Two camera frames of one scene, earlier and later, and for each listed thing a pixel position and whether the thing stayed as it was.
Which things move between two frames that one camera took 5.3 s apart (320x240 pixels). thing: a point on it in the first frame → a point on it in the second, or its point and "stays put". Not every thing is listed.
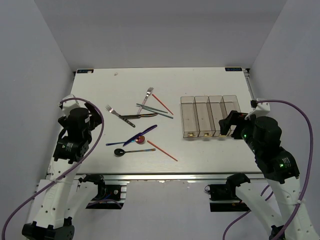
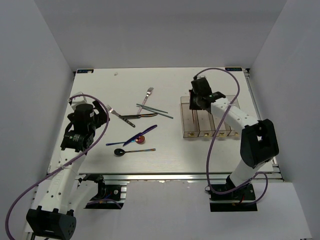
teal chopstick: [157, 109] stays put
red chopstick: [163, 103] → [192, 114]
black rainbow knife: [137, 116] stays put
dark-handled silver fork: [111, 110] stays put
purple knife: [134, 137] stays put
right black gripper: [231, 119] → [192, 105]
